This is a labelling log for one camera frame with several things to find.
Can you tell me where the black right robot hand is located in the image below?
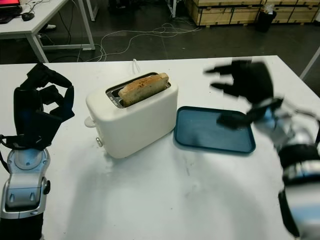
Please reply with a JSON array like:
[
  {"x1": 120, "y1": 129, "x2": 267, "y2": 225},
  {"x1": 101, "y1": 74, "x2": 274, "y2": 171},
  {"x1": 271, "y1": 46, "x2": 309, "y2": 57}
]
[{"x1": 203, "y1": 59, "x2": 275, "y2": 107}]

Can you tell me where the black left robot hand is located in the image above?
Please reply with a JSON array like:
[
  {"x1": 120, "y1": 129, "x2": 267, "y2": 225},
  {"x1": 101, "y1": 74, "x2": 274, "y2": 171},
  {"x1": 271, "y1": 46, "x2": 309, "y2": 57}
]
[{"x1": 13, "y1": 62, "x2": 75, "y2": 141}]

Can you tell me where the slice of brown bread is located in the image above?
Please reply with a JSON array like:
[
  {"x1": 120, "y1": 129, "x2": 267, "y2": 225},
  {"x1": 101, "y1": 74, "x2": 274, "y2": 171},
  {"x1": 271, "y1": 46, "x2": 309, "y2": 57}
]
[{"x1": 117, "y1": 72, "x2": 170, "y2": 106}]

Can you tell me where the white two-slot toaster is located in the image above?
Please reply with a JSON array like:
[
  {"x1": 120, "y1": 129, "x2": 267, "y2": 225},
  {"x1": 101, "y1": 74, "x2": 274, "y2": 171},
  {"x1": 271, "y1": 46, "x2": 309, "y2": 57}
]
[{"x1": 85, "y1": 72, "x2": 180, "y2": 160}]

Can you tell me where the dark blue plastic tray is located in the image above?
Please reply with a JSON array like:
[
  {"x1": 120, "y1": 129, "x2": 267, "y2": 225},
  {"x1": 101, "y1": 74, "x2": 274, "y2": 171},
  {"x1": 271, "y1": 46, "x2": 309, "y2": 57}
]
[{"x1": 172, "y1": 105, "x2": 257, "y2": 156}]

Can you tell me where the white slanted table leg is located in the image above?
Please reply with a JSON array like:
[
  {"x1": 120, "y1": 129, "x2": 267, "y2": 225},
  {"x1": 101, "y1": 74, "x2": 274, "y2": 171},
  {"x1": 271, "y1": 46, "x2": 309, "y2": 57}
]
[{"x1": 299, "y1": 46, "x2": 320, "y2": 80}]

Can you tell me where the black trash bin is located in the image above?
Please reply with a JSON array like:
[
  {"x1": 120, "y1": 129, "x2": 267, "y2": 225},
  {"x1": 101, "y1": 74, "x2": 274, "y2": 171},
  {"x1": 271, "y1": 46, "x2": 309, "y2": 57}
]
[{"x1": 254, "y1": 9, "x2": 278, "y2": 33}]

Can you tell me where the wooden shipping crate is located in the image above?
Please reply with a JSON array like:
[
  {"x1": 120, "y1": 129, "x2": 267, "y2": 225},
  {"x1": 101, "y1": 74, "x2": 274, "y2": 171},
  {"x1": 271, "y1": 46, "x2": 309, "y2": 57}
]
[
  {"x1": 184, "y1": 0, "x2": 263, "y2": 27},
  {"x1": 262, "y1": 0, "x2": 318, "y2": 25}
]

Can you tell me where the white office desk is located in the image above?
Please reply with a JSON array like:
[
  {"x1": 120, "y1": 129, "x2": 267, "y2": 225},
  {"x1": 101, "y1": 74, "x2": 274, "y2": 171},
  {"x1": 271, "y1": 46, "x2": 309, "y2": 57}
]
[{"x1": 0, "y1": 0, "x2": 96, "y2": 63}]

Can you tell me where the black laptop with pink screen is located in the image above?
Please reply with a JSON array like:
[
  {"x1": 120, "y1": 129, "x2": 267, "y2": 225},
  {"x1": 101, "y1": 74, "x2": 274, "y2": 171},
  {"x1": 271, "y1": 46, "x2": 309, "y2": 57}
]
[{"x1": 0, "y1": 0, "x2": 23, "y2": 25}]

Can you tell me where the white upright desk leg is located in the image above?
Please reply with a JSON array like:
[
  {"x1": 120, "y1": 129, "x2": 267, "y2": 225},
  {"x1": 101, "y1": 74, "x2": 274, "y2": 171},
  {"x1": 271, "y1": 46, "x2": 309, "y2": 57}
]
[{"x1": 166, "y1": 0, "x2": 177, "y2": 18}]

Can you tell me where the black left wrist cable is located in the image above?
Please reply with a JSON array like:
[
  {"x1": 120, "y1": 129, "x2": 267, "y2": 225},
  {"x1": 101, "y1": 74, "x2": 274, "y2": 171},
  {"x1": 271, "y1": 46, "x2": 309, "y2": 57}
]
[{"x1": 0, "y1": 134, "x2": 11, "y2": 174}]

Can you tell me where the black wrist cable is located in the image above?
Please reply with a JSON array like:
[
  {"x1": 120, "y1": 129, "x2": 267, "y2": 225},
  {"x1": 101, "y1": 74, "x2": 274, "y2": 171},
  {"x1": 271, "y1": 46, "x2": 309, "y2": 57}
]
[
  {"x1": 277, "y1": 189, "x2": 301, "y2": 238},
  {"x1": 0, "y1": 134, "x2": 11, "y2": 174}
]

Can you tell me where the white toaster power cord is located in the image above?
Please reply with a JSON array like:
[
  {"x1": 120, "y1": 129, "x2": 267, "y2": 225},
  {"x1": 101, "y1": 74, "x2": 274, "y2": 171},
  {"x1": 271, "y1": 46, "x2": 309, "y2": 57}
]
[{"x1": 132, "y1": 58, "x2": 142, "y2": 76}]

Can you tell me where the white cable on floor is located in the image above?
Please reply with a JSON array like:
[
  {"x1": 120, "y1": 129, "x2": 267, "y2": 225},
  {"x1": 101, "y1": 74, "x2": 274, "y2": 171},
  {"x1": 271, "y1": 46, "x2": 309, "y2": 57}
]
[{"x1": 99, "y1": 22, "x2": 202, "y2": 62}]

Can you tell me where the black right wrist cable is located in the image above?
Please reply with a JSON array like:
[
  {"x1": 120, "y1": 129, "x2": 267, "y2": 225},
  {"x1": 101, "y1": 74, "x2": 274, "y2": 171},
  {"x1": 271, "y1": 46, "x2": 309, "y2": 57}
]
[{"x1": 277, "y1": 189, "x2": 301, "y2": 238}]

